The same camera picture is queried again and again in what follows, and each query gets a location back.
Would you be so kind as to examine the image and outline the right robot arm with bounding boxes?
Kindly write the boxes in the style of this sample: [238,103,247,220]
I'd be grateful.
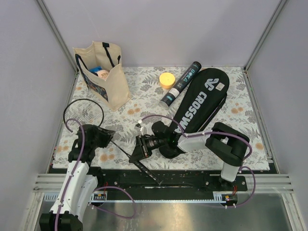
[129,121,252,191]

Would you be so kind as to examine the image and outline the beige canvas tote bag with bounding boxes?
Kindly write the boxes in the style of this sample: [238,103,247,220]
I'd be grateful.
[74,41,131,112]

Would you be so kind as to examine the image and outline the blue pink item in bag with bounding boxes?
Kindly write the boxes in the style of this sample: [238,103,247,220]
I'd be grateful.
[90,66,109,80]

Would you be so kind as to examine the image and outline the floral table mat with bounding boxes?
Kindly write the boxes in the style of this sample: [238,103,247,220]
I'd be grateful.
[52,66,269,171]

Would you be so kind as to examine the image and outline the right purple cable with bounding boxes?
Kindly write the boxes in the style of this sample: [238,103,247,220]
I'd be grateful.
[141,114,256,210]

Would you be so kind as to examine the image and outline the yellow grip tape roll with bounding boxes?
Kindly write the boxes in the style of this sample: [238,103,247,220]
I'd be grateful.
[159,72,176,90]

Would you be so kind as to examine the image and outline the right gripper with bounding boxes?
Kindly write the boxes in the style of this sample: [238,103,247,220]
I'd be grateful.
[129,134,167,163]

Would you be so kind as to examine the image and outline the black shuttlecock tube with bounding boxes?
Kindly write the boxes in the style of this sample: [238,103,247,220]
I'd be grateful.
[159,61,202,110]

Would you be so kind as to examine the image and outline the black badminton racket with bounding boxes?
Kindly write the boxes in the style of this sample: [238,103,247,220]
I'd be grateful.
[63,98,164,186]

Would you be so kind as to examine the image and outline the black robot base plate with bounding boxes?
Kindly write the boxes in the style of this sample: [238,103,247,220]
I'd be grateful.
[88,167,247,201]

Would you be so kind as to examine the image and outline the purple cable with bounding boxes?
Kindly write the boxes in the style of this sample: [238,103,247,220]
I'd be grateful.
[141,114,256,210]
[54,118,138,231]

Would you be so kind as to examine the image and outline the black racket cover bag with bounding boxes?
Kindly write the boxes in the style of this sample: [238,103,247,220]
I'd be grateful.
[158,68,231,159]

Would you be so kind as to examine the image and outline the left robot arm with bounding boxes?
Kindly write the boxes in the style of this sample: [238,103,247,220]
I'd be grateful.
[39,124,116,231]

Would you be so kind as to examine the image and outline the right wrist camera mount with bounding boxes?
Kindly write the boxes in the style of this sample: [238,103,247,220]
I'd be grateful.
[134,120,147,135]

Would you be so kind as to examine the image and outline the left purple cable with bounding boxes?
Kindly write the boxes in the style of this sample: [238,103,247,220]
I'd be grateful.
[54,118,138,231]

